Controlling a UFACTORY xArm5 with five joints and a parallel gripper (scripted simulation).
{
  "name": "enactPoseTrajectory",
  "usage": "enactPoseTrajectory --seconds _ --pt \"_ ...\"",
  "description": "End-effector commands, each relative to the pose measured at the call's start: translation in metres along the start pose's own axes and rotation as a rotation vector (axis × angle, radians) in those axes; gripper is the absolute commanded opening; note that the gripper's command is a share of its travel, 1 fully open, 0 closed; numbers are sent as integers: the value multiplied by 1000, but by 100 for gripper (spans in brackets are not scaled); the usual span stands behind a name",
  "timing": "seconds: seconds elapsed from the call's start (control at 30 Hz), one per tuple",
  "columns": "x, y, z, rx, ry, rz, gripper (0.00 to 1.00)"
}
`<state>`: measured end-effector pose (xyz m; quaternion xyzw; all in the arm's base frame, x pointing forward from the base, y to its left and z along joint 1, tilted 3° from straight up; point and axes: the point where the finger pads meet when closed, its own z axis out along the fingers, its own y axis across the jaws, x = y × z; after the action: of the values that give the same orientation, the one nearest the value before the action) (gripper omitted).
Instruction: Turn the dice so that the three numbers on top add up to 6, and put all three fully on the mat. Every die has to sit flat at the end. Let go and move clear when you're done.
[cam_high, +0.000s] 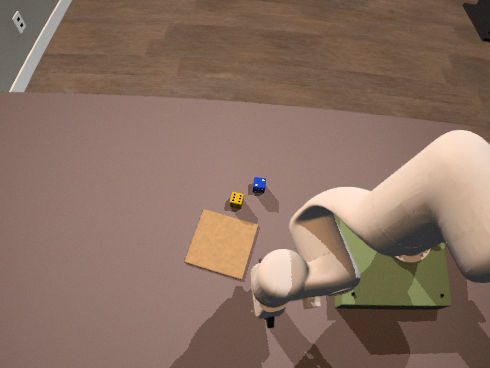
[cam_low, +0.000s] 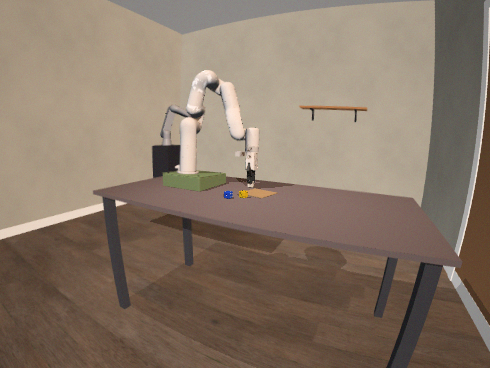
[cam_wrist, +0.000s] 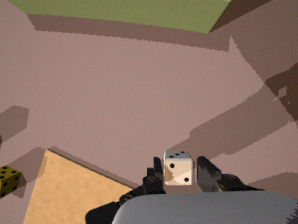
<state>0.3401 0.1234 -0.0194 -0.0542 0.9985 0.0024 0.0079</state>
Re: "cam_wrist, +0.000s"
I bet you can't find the white die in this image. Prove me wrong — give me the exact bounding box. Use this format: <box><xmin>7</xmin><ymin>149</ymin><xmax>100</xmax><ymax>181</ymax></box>
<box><xmin>164</xmin><ymin>151</ymin><xmax>193</xmax><ymax>185</ymax></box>

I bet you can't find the tan square mat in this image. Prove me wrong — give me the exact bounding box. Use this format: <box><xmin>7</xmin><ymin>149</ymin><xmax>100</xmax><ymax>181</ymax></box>
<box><xmin>23</xmin><ymin>149</ymin><xmax>134</xmax><ymax>224</ymax></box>

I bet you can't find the yellow die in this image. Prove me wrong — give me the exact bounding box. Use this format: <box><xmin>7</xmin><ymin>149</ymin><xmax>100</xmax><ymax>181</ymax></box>
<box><xmin>0</xmin><ymin>165</ymin><xmax>21</xmax><ymax>199</ymax></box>

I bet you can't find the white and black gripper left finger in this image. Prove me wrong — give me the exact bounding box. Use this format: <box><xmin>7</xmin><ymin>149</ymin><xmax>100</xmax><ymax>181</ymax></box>
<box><xmin>85</xmin><ymin>157</ymin><xmax>166</xmax><ymax>224</ymax></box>

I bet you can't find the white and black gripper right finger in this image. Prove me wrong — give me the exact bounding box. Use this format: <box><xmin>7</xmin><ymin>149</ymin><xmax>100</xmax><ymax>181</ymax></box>
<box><xmin>197</xmin><ymin>156</ymin><xmax>263</xmax><ymax>192</ymax></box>

